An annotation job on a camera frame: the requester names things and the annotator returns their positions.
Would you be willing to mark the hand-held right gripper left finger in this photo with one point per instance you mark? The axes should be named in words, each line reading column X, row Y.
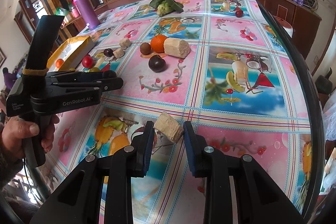
column 149, row 148

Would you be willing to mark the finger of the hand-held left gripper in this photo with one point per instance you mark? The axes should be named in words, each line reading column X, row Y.
column 78, row 74
column 115, row 83

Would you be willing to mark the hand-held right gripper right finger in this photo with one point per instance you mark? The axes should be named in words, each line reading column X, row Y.
column 189, row 150

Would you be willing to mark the dark purple round fruit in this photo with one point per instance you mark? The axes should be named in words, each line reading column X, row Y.
column 109, row 74
column 107, row 52
column 157, row 63

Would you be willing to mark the orange tangerine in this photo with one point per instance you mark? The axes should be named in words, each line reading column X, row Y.
column 158, row 43
column 59, row 63

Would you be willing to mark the white foam tray yellow tape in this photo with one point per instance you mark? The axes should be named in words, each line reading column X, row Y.
column 76, row 52

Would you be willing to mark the round green fruit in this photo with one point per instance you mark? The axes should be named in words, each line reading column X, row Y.
column 145, row 48
column 95, row 69

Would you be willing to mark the large sugarcane piece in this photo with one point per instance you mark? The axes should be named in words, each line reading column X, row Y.
column 177, row 47

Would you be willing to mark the person's left forearm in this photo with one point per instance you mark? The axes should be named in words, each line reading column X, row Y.
column 9, row 171

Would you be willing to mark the person's left hand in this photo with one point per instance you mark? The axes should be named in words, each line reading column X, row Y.
column 18, row 129

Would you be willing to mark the small red tomato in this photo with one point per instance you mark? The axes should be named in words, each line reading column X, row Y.
column 87, row 61

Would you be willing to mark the pink bottle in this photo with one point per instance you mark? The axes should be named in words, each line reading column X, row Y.
column 75, row 12

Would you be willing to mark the green snack packet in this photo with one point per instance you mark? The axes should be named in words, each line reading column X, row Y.
column 62, row 11

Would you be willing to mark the purple insulated bottle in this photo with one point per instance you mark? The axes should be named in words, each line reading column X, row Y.
column 84, row 8

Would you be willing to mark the green leafy vegetable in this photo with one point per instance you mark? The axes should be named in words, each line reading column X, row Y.
column 166, row 5

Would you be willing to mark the fruit print tablecloth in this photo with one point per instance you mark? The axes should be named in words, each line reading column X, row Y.
column 236, row 37

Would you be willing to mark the small dark red fruit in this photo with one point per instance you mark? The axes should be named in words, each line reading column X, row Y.
column 239, row 13

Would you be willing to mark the white plastic bag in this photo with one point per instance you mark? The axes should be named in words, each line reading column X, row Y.
column 331, row 113

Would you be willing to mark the white jar red lid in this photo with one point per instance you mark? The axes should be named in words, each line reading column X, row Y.
column 287, row 28

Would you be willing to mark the brown wooden cabinet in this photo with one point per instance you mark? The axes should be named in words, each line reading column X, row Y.
column 302, row 22

